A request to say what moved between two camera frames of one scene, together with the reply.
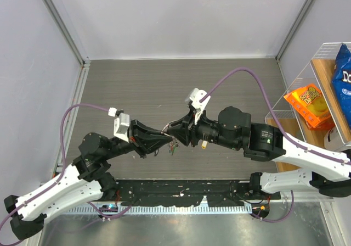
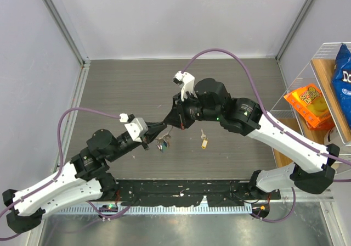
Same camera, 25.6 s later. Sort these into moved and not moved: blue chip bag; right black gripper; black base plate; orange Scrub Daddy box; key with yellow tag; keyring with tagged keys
Moved: keyring with tagged keys; right black gripper
Not moved: blue chip bag; black base plate; orange Scrub Daddy box; key with yellow tag
